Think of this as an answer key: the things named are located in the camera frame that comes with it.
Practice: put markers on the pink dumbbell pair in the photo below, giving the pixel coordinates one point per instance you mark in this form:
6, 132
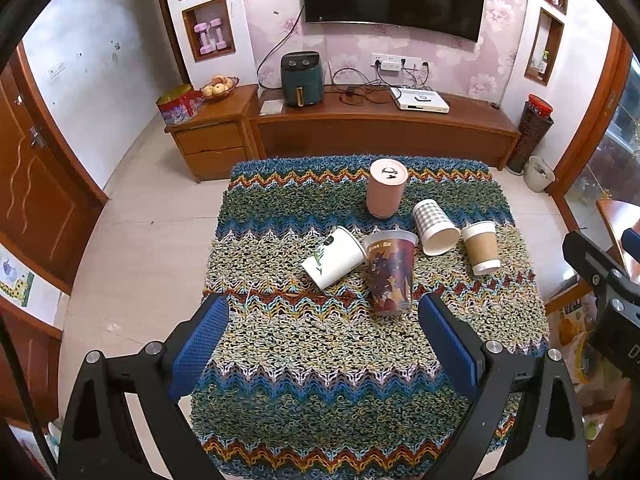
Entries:
210, 36

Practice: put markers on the white green paper cup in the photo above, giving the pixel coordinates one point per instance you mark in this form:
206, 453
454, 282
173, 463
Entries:
335, 257

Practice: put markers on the yellow printed snack bag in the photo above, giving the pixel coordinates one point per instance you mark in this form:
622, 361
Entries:
571, 329

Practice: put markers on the pink insulated tumbler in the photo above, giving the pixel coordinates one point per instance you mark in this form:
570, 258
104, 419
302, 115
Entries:
386, 184

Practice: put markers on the wooden door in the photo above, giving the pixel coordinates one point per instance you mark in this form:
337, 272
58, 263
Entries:
49, 203

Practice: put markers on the wooden chair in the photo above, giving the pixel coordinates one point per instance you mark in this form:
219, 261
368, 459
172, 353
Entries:
617, 217

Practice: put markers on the fruit basket with apples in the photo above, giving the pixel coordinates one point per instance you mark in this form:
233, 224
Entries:
219, 88

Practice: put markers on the dark tall bin red lid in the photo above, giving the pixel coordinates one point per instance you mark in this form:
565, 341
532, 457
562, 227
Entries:
535, 122

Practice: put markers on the dark green air fryer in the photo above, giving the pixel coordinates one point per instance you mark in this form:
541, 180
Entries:
302, 78

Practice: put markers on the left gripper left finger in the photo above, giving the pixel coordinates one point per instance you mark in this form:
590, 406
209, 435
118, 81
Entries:
99, 440

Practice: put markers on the small wooden drawer cabinet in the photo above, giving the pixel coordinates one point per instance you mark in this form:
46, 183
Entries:
220, 135

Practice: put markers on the white plastic bucket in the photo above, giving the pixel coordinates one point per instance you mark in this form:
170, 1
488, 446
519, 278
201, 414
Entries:
537, 174

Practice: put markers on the white set-top box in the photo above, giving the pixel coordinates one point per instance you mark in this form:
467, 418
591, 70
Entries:
427, 101

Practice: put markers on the red gift tin box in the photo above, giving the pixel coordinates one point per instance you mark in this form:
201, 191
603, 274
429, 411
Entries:
179, 104

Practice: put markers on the long wooden TV cabinet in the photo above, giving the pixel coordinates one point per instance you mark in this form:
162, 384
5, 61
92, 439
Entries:
472, 129

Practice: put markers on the white wall power strip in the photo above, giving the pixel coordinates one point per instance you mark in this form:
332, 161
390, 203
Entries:
396, 63

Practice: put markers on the white checkered paper cup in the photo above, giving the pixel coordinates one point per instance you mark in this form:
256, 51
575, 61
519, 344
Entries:
436, 231

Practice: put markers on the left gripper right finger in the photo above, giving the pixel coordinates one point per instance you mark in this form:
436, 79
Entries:
547, 439

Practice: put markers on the colourful zigzag woven table cloth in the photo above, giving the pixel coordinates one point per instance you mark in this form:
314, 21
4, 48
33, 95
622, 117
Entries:
310, 383

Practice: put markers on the brown sleeved paper cup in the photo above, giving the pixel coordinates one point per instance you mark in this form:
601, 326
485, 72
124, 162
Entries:
480, 241

